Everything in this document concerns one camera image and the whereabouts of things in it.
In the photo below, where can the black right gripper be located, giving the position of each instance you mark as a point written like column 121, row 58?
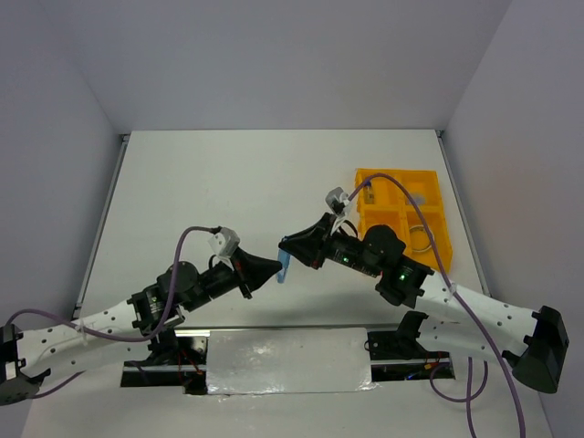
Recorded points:
column 307, row 245

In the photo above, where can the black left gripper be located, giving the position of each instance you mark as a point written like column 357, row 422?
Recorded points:
column 253, row 270

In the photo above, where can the blue highlighter marker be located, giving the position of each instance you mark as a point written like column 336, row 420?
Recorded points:
column 284, row 259

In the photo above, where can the small blue-capped glue bottle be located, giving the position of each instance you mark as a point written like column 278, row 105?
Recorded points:
column 368, row 193

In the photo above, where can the beige tape roll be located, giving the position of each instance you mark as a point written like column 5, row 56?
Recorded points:
column 421, row 239

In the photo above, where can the clear round pin container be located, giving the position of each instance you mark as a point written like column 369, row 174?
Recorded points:
column 418, row 198

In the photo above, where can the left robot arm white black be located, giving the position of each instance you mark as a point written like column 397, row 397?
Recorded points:
column 140, row 329

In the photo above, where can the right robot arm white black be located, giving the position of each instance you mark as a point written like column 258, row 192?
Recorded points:
column 533, row 343

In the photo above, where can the silver foil sheet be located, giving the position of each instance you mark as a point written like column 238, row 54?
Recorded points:
column 288, row 361

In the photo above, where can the yellow four-compartment tray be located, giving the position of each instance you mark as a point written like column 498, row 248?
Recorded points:
column 391, row 209

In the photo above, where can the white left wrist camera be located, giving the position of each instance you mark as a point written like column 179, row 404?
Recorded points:
column 224, row 242

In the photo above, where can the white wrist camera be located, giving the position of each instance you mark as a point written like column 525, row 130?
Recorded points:
column 224, row 242
column 339, row 203

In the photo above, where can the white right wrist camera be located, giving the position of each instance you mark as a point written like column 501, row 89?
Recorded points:
column 339, row 203

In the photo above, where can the black base rail with wiring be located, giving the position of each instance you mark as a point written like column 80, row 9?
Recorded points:
column 187, row 372

